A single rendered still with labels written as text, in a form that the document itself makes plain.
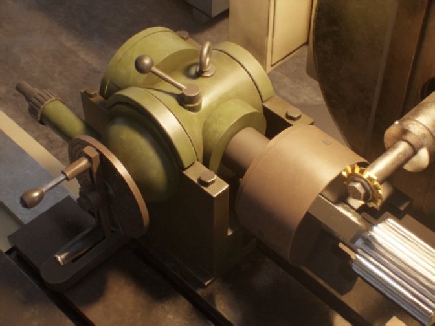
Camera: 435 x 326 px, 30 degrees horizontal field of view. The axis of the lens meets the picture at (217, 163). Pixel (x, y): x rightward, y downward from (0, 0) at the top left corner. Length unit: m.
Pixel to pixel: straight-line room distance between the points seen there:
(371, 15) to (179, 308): 0.56
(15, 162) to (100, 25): 1.61
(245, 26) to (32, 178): 0.67
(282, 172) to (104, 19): 2.43
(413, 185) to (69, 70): 2.11
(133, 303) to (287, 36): 0.57
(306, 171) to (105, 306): 0.43
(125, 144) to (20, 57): 2.17
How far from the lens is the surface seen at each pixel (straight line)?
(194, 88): 1.23
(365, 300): 1.37
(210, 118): 1.24
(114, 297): 1.36
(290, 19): 1.50
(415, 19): 1.20
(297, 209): 1.12
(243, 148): 1.23
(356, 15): 1.28
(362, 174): 1.09
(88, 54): 3.33
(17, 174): 1.92
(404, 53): 1.24
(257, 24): 1.48
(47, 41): 3.43
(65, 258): 1.30
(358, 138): 1.43
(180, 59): 1.33
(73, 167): 1.18
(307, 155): 1.14
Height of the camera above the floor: 2.14
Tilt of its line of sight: 48 degrees down
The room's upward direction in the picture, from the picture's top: straight up
